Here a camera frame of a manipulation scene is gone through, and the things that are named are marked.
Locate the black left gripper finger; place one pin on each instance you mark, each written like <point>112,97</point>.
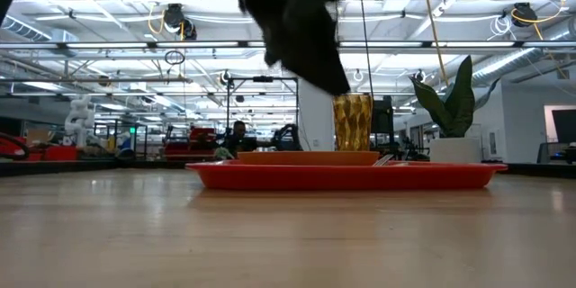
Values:
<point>274,51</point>
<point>315,49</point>

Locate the amber faceted plastic cup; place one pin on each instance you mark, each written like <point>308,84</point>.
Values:
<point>353,121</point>

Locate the orange plate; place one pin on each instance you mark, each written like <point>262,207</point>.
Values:
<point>310,158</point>

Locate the red plastic tray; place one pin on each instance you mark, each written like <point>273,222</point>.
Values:
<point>346,177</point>

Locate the black background robot arm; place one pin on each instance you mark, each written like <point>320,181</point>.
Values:
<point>288,137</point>

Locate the white column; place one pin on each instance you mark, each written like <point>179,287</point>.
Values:
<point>317,121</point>

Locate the person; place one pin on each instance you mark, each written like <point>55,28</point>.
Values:
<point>240,137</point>

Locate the black cabinet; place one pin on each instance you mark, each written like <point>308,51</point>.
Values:
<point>383,119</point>

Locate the red tool cart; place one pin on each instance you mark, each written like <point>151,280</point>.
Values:
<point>198,141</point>

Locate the green leafy plant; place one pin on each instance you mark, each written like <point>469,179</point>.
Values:
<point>454,108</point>

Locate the white planter box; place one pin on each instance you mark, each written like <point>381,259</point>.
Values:
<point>455,150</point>

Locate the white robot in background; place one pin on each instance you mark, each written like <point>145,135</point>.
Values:
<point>80,119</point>

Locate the red storage bin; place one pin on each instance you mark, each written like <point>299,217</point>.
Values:
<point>58,153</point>

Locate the black metal frame rig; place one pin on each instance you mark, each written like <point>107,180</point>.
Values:
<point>228,108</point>

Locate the black shelf frame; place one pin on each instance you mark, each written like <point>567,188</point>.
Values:
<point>145,141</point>

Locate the dark monitor with white frame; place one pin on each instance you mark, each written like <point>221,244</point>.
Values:
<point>562,123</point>

